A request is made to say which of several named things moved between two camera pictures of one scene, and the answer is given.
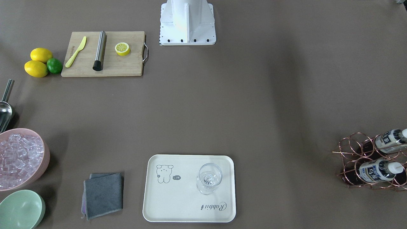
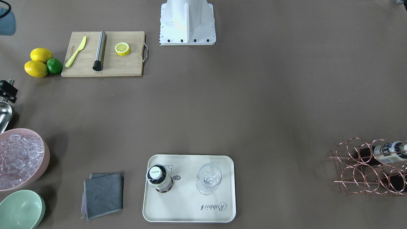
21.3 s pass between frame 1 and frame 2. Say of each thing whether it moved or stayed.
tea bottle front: moved
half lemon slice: stayed
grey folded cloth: stayed
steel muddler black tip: stayed
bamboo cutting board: stayed
